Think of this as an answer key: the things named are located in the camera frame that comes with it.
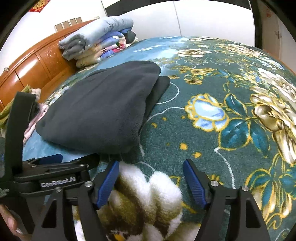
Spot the black and white fleece garment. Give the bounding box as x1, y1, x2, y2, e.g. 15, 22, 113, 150
36, 61, 170, 154

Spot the person's left hand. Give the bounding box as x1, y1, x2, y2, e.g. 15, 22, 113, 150
1, 204, 32, 241

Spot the olive green folded garment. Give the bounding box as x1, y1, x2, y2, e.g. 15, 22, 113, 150
0, 84, 33, 128

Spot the pink floral folded garment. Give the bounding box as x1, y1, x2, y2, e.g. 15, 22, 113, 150
23, 104, 49, 145

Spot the beige folded garment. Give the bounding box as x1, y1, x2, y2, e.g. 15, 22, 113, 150
31, 88, 41, 101

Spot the blue floral bed blanket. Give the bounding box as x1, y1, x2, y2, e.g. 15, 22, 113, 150
21, 36, 296, 241

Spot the orange wooden headboard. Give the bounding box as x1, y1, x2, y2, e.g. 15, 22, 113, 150
0, 21, 91, 109

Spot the tan folded blanket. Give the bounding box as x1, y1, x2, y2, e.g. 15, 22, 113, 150
76, 52, 102, 68

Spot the light blue grey folded quilt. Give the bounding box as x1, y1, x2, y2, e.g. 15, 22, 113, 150
58, 16, 133, 61

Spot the colourful floral folded quilt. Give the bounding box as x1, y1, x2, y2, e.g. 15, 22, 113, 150
85, 31, 126, 57

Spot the dark round pillow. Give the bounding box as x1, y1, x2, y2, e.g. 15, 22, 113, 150
124, 31, 136, 44

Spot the white door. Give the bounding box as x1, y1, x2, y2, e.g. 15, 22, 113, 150
257, 1, 295, 72

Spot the white and black wardrobe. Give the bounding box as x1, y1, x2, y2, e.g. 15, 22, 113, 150
102, 1, 255, 46

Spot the red fu wall decoration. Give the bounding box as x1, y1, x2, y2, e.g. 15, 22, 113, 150
29, 0, 50, 13

